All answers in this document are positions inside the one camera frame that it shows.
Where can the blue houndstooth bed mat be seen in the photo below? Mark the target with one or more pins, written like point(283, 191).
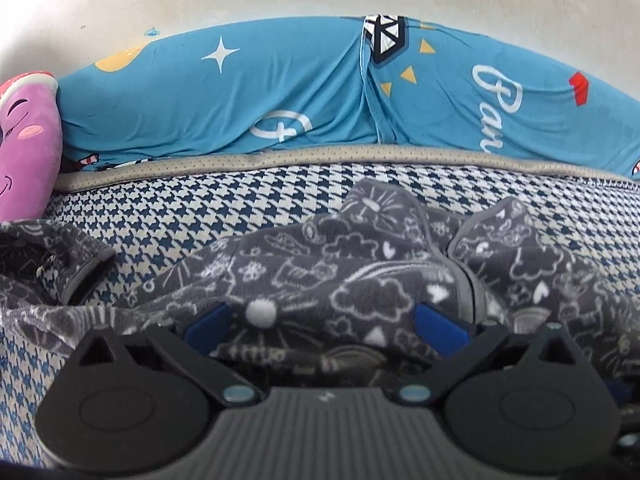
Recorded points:
point(175, 210)

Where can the purple moon plush pillow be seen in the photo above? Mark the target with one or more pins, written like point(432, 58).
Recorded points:
point(27, 150)

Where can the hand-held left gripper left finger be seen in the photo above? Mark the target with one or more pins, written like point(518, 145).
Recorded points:
point(207, 328)

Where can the grey patterned fleece jacket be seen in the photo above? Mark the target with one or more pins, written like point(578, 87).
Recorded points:
point(325, 270)

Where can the blue printed long pillow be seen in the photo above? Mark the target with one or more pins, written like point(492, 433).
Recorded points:
point(250, 85)

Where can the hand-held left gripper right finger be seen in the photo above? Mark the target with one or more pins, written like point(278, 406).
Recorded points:
point(440, 329)

